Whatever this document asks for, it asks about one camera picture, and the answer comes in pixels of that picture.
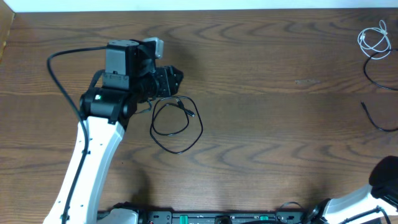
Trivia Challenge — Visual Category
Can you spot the black USB cable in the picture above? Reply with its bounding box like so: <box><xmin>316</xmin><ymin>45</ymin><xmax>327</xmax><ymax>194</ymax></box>
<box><xmin>149</xmin><ymin>95</ymin><xmax>204</xmax><ymax>155</ymax></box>
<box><xmin>360</xmin><ymin>48</ymin><xmax>398</xmax><ymax>133</ymax></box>

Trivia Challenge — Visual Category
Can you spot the white USB cable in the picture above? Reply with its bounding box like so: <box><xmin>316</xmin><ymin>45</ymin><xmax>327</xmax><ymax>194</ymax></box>
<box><xmin>357</xmin><ymin>19</ymin><xmax>392</xmax><ymax>60</ymax></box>

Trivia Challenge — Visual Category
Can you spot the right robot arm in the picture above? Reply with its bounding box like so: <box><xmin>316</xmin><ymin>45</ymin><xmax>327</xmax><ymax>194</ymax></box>
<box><xmin>303</xmin><ymin>156</ymin><xmax>397</xmax><ymax>223</ymax></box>

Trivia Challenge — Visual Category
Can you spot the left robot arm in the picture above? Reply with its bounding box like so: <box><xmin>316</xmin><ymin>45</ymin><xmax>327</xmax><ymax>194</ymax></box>
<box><xmin>44</xmin><ymin>37</ymin><xmax>183</xmax><ymax>223</ymax></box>

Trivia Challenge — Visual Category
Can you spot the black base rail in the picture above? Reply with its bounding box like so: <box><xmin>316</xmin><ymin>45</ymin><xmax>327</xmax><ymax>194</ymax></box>
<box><xmin>96</xmin><ymin>201</ymin><xmax>312</xmax><ymax>224</ymax></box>

